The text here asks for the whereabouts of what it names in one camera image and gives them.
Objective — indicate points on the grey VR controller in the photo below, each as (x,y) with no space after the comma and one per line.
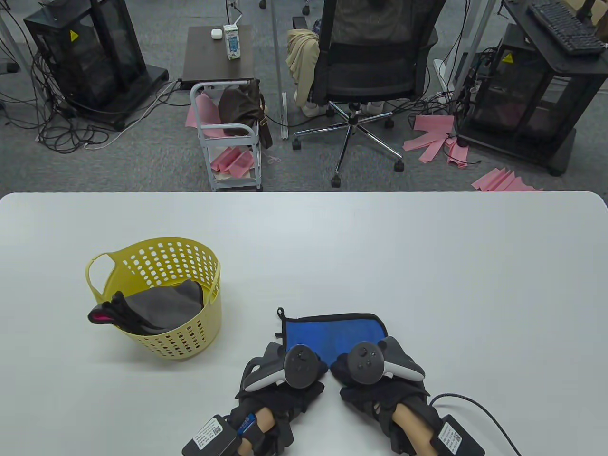
(365,363)
(301,365)

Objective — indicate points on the black mesh office chair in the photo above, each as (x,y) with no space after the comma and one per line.
(365,71)

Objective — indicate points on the person's left hand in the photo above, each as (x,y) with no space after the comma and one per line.
(294,401)

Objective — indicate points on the person's right hand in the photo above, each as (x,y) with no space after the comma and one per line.
(380,394)

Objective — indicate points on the white desk leg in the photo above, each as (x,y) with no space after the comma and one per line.
(480,28)

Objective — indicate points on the black computer keyboard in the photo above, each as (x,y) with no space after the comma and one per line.
(565,28)

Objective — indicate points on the person's right forearm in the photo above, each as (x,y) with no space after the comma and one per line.
(413,425)

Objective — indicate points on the yellow perforated plastic basket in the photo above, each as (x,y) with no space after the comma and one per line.
(190,339)

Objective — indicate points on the white drink carton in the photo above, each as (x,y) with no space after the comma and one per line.
(232,45)

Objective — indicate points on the dark brown low table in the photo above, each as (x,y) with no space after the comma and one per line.
(204,57)

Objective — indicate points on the white metal trolley cart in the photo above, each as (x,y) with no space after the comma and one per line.
(237,185)

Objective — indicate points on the grey metal post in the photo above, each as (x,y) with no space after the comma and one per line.
(284,118)

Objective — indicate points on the black wrist sensor box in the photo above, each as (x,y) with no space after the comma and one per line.
(209,437)
(453,437)

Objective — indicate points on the white earbuds case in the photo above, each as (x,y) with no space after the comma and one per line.
(216,33)

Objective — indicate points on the black mesh equipment cabinet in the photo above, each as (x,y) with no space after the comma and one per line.
(570,71)
(80,57)

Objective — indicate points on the pink hand towel black trim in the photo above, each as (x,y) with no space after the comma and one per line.
(97,316)

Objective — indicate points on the brown leather bag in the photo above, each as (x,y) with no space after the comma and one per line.
(240,107)

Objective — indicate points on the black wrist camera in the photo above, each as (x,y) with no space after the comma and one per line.
(283,432)
(390,427)

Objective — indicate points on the black wrist smart band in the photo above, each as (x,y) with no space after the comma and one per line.
(247,422)

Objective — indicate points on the pink paper sheet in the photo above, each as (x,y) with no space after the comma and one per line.
(204,111)
(434,124)
(232,160)
(458,154)
(503,181)
(425,147)

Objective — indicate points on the grey-backed blue hand towel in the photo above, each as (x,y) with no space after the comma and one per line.
(171,306)
(332,337)

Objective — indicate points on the person's left forearm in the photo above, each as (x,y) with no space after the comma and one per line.
(263,420)

